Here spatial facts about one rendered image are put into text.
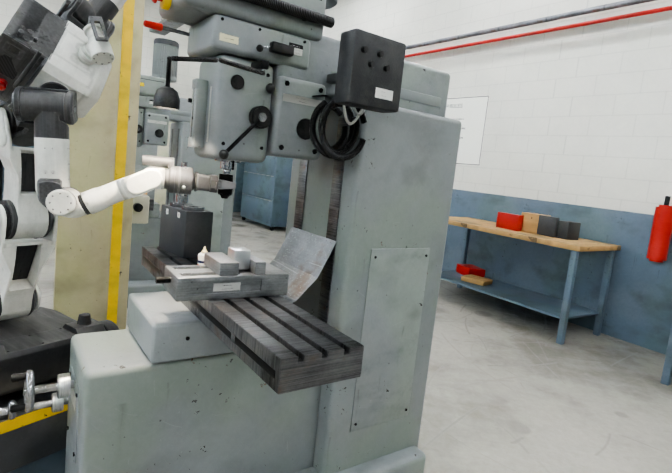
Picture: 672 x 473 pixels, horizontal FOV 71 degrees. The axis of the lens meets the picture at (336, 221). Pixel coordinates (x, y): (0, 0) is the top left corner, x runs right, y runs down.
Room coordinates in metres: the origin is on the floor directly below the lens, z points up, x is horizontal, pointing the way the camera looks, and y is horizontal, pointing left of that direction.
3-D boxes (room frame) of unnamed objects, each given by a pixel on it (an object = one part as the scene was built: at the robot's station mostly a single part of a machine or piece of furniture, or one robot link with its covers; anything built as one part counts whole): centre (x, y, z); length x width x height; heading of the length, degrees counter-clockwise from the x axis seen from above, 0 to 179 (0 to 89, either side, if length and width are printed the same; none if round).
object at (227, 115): (1.59, 0.38, 1.47); 0.21 x 0.19 x 0.32; 36
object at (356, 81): (1.49, -0.06, 1.62); 0.20 x 0.09 x 0.21; 126
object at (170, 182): (1.52, 0.58, 1.24); 0.11 x 0.11 x 0.11; 21
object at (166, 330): (1.58, 0.38, 0.76); 0.50 x 0.35 x 0.12; 126
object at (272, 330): (1.55, 0.35, 0.86); 1.24 x 0.23 x 0.08; 36
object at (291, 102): (1.70, 0.22, 1.47); 0.24 x 0.19 x 0.26; 36
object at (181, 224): (1.95, 0.62, 1.00); 0.22 x 0.12 x 0.20; 46
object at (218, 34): (1.61, 0.35, 1.68); 0.34 x 0.24 x 0.10; 126
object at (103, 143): (2.93, 1.50, 1.15); 0.52 x 0.40 x 2.30; 126
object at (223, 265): (1.43, 0.34, 0.99); 0.15 x 0.06 x 0.04; 34
